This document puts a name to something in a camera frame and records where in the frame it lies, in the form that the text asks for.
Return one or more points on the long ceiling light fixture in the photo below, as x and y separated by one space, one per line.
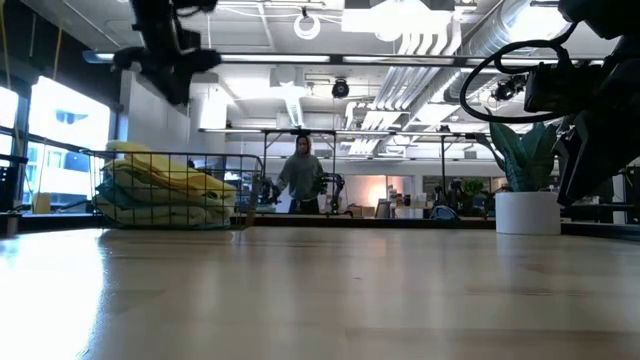
275 58

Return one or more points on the black computer monitor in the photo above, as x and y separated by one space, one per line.
634 200

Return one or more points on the snake plant in white pot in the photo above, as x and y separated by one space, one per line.
527 212

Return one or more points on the black aluminium table frame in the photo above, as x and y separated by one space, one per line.
400 222

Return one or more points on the tall black desk frame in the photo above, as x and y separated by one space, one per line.
443 160

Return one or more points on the green office plant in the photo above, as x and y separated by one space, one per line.
472 187

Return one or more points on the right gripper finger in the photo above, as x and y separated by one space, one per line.
585 165

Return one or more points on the yellow container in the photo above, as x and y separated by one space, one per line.
42 202

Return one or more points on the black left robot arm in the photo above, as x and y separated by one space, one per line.
155 20

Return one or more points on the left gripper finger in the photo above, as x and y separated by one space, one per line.
177 90

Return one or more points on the black ceiling spotlight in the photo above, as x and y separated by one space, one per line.
340 88

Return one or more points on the person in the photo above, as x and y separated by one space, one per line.
300 175

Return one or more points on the small blue dome object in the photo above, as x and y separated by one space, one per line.
442 213

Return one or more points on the yellow microfiber towel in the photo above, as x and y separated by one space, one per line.
165 167

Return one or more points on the small black robot arm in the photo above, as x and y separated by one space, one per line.
271 191
336 187

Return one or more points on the silver ceiling duct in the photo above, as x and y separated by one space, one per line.
492 30

